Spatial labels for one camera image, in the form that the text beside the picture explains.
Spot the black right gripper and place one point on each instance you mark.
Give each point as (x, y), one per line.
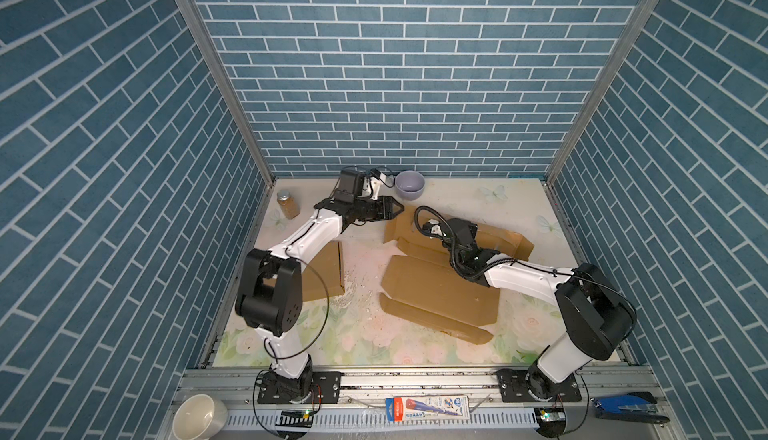
(472, 228)

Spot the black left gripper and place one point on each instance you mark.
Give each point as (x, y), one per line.
(383, 207)

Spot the brown cardboard box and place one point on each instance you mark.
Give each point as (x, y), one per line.
(421, 287)
(325, 274)

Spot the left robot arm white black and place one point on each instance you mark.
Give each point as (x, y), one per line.
(270, 292)

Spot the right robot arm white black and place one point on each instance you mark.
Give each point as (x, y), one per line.
(597, 317)

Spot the glass spice jar silver lid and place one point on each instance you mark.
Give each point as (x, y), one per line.
(288, 204)

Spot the lavender ceramic mug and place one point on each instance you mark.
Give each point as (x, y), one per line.
(410, 185)

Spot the blue red white packet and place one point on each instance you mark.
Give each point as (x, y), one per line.
(403, 408)

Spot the blue black stapler tool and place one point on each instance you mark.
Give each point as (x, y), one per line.
(638, 407)

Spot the white ceramic bowl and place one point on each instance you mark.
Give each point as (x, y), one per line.
(199, 417)

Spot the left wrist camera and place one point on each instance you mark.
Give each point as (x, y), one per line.
(376, 180)

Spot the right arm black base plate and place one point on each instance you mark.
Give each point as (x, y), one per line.
(531, 385)

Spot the aluminium front rail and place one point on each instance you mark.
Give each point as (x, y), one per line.
(354, 399)

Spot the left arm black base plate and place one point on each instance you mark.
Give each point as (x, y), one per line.
(278, 390)

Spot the aluminium corner post left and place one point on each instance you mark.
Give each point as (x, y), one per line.
(203, 40)

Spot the aluminium corner post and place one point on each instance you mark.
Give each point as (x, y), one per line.
(620, 51)
(203, 40)

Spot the aluminium corner post right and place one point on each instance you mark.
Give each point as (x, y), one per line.
(620, 51)

